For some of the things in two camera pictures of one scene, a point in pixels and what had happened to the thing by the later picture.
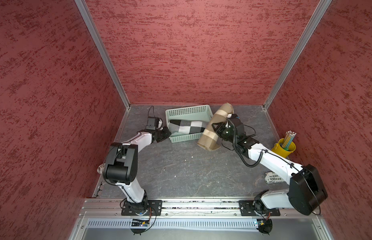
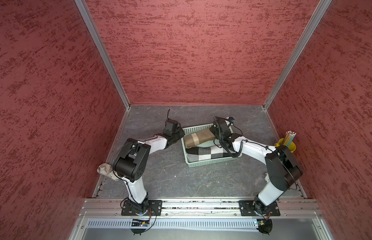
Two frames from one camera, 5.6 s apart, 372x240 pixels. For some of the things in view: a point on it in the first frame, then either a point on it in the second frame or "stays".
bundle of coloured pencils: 289,136 stays
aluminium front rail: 193,219 stays
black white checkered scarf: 179,127 → 195,154
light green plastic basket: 196,113 → 196,128
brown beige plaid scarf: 209,140 → 194,139
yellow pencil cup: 277,148 stays
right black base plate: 247,209 stays
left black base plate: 154,208 stays
